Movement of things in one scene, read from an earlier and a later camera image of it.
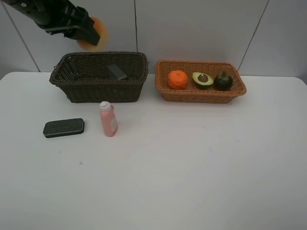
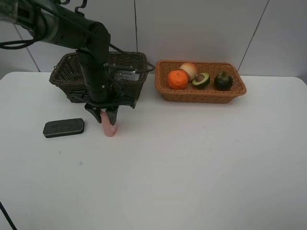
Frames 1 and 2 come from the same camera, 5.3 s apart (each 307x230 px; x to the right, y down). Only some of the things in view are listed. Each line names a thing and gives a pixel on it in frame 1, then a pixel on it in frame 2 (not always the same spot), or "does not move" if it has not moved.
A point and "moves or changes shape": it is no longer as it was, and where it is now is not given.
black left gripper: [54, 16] to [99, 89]
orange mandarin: [177, 79] does not move
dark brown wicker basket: [93, 77] does not move
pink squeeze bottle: [109, 120] does not move
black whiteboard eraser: [64, 127] does not move
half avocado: [202, 80] moves or changes shape
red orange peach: [101, 29] moves or changes shape
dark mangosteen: [223, 81] does not move
